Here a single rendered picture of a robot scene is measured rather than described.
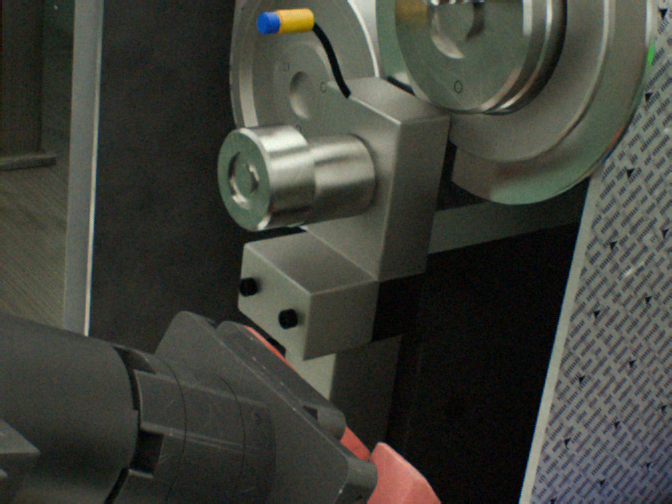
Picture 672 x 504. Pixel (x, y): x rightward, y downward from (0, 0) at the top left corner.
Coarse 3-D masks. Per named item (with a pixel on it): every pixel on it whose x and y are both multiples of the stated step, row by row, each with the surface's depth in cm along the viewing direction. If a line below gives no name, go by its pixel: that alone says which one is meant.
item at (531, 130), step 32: (576, 0) 46; (608, 0) 45; (576, 32) 46; (608, 32) 45; (576, 64) 46; (416, 96) 54; (544, 96) 48; (576, 96) 47; (480, 128) 51; (512, 128) 50; (544, 128) 48; (512, 160) 50
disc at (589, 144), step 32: (384, 0) 55; (640, 0) 44; (384, 32) 55; (640, 32) 44; (384, 64) 55; (608, 64) 46; (640, 64) 44; (608, 96) 46; (640, 96) 45; (576, 128) 47; (608, 128) 46; (448, 160) 53; (480, 160) 52; (544, 160) 49; (576, 160) 47; (480, 192) 52; (512, 192) 50; (544, 192) 49
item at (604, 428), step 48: (624, 192) 48; (624, 240) 50; (576, 288) 49; (624, 288) 51; (576, 336) 51; (624, 336) 52; (576, 384) 52; (624, 384) 54; (576, 432) 53; (624, 432) 55; (528, 480) 53; (576, 480) 55; (624, 480) 57
